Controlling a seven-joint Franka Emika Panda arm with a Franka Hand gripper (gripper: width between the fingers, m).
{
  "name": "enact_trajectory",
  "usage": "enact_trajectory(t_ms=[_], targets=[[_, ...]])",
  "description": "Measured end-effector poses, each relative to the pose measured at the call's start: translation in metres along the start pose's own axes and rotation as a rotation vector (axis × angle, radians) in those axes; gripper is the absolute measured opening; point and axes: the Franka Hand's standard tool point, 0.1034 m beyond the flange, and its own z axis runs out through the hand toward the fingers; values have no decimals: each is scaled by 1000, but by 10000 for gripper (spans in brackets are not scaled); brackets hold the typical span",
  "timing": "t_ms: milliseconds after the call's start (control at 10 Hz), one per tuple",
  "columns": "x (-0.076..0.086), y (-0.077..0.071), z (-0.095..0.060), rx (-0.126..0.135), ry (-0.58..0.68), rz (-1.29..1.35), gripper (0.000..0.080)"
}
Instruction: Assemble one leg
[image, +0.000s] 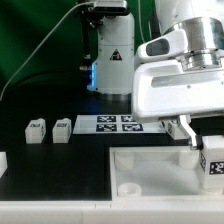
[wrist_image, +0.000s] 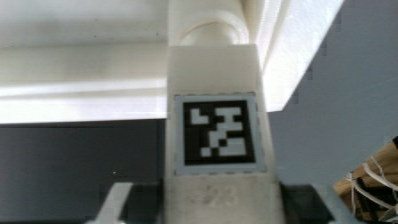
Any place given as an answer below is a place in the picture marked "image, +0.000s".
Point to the black camera on stand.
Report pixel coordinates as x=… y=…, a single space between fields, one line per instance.
x=97 y=9

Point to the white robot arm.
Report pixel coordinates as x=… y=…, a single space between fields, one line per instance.
x=190 y=32

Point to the white sheet with tags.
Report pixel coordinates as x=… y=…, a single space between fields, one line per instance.
x=115 y=124

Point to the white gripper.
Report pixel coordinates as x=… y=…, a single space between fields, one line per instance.
x=163 y=91

